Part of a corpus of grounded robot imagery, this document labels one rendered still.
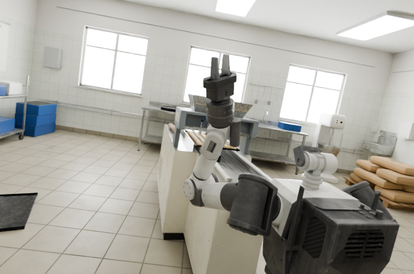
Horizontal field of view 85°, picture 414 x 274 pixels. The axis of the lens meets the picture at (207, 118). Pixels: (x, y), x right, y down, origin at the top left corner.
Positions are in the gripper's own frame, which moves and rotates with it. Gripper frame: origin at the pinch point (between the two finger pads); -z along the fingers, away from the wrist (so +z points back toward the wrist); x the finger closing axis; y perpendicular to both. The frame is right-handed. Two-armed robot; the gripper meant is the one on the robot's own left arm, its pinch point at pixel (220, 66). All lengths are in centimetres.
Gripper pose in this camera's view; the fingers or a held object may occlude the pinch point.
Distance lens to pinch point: 68.5
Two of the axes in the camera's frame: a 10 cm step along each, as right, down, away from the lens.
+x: 7.2, -3.3, 6.0
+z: 0.2, 8.9, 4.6
